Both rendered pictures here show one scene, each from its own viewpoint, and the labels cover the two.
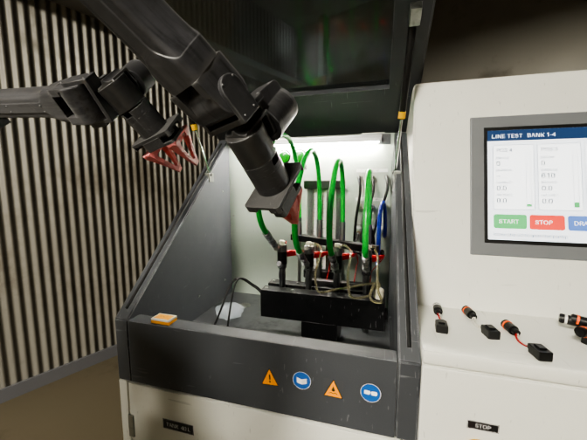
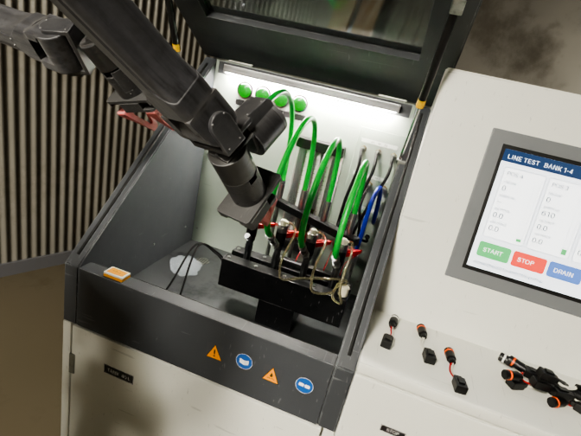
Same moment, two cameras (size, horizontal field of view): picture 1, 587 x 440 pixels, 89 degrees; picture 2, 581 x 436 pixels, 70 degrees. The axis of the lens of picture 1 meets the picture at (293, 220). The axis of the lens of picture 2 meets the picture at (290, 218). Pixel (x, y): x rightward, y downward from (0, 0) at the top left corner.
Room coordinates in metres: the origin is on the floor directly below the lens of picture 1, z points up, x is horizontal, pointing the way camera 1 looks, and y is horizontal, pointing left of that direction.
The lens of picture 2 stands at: (-0.15, -0.01, 1.48)
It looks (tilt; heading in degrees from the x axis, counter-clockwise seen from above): 20 degrees down; 357
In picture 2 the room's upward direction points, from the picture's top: 13 degrees clockwise
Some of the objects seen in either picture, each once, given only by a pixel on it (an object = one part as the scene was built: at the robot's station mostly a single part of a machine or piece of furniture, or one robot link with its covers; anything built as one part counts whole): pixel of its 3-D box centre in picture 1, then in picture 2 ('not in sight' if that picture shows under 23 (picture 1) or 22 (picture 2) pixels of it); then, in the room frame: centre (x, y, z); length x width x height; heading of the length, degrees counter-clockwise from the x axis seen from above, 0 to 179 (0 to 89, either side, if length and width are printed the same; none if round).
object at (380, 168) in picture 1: (370, 204); (367, 183); (1.04, -0.27, 1.20); 0.13 x 0.03 x 0.31; 74
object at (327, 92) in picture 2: (304, 141); (308, 87); (1.11, -0.04, 1.43); 0.54 x 0.03 x 0.02; 74
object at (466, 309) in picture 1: (479, 320); (425, 342); (0.60, -0.39, 0.99); 0.12 x 0.02 x 0.02; 174
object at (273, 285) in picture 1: (321, 313); (282, 295); (0.82, -0.08, 0.91); 0.34 x 0.10 x 0.15; 74
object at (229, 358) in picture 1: (250, 367); (197, 337); (0.63, 0.10, 0.87); 0.62 x 0.04 x 0.16; 74
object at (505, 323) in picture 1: (523, 338); (454, 368); (0.53, -0.43, 0.99); 0.12 x 0.02 x 0.02; 173
